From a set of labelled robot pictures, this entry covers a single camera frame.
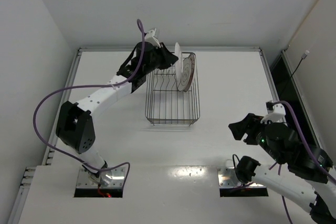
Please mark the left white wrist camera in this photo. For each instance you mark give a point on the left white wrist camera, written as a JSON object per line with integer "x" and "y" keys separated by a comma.
{"x": 152, "y": 37}

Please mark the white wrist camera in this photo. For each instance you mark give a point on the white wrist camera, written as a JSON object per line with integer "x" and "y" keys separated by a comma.
{"x": 275, "y": 112}
{"x": 152, "y": 37}

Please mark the metal base plate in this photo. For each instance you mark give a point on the metal base plate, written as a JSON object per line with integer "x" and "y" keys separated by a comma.
{"x": 227, "y": 179}
{"x": 112, "y": 179}

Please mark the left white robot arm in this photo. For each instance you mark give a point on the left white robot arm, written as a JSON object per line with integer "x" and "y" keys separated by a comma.
{"x": 75, "y": 125}

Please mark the white plate dark rim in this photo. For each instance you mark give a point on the white plate dark rim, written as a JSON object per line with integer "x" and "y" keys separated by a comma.
{"x": 185, "y": 74}

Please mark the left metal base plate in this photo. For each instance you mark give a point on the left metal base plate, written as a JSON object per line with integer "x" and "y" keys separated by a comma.
{"x": 112, "y": 179}

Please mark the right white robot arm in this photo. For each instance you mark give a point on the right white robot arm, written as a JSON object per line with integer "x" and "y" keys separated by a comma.
{"x": 307, "y": 185}

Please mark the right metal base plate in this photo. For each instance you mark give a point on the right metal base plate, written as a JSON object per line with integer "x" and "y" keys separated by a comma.
{"x": 227, "y": 179}

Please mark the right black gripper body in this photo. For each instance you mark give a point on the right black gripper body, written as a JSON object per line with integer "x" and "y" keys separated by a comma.
{"x": 250, "y": 130}

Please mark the grey wire dish rack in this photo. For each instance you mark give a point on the grey wire dish rack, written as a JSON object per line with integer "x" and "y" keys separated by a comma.
{"x": 165, "y": 104}

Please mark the orange sunburst plate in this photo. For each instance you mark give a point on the orange sunburst plate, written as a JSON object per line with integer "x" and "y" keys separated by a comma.
{"x": 191, "y": 69}

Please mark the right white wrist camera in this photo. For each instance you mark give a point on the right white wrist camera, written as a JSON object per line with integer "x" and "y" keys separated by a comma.
{"x": 275, "y": 112}

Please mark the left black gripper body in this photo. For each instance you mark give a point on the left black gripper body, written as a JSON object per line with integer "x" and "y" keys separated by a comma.
{"x": 160, "y": 56}

